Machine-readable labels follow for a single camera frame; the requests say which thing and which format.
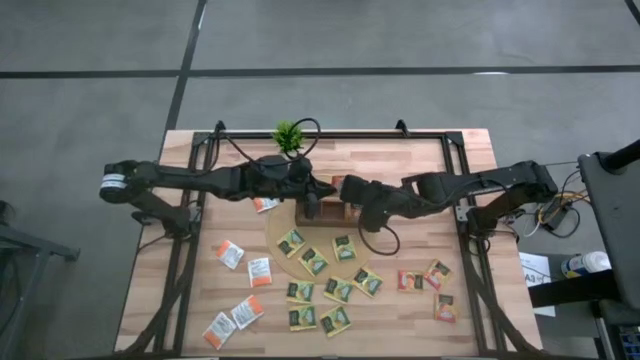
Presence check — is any dark grey equipment cart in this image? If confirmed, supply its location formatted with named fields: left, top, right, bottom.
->
left=528, top=138, right=640, bottom=360

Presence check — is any black power supply box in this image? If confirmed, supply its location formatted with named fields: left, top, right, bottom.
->
left=542, top=199, right=571, bottom=232

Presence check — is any yellow orange wire bundle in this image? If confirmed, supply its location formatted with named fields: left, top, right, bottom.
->
left=537, top=191, right=592, bottom=226

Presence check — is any small green potted plant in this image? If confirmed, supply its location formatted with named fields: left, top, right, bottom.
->
left=271, top=119, right=306, bottom=157

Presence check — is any black metal table frame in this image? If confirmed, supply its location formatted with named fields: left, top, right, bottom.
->
left=114, top=119, right=544, bottom=359

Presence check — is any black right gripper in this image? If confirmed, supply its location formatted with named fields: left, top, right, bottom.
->
left=341, top=175, right=401, bottom=216

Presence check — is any white orange tea bag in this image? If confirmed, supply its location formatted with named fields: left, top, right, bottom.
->
left=201, top=311, right=238, bottom=351
left=215, top=239, right=246, bottom=271
left=229, top=294, right=266, bottom=331
left=252, top=197, right=281, bottom=215
left=247, top=257, right=273, bottom=289

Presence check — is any white paper sheet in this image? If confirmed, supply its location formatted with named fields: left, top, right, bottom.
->
left=518, top=251, right=557, bottom=319

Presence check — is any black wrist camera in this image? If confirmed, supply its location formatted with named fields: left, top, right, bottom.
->
left=303, top=192, right=322, bottom=221
left=358, top=207, right=387, bottom=234

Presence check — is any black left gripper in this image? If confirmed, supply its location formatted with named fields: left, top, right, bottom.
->
left=277, top=158, right=337, bottom=201

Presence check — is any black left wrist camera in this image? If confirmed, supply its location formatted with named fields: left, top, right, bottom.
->
left=303, top=192, right=322, bottom=221

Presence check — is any white plastic bottle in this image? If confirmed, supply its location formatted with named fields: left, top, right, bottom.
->
left=560, top=250, right=613, bottom=280

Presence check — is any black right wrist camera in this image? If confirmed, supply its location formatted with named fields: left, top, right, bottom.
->
left=358, top=207, right=387, bottom=234

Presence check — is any grey metal stand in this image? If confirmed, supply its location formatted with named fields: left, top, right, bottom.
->
left=0, top=199, right=81, bottom=360

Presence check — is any brown wooden tea box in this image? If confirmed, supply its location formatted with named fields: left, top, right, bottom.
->
left=294, top=192, right=362, bottom=229

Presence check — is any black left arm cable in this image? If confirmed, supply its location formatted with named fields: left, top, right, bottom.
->
left=212, top=117, right=322, bottom=169

